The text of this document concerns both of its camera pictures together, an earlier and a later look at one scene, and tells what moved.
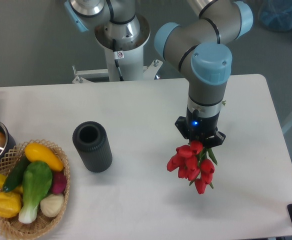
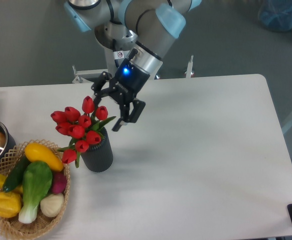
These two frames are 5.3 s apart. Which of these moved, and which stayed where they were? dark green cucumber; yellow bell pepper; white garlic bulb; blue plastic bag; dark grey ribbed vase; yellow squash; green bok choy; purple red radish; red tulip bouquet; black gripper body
Moved: black gripper body; red tulip bouquet
Stayed: dark green cucumber; yellow squash; dark grey ribbed vase; purple red radish; white garlic bulb; green bok choy; yellow bell pepper; blue plastic bag
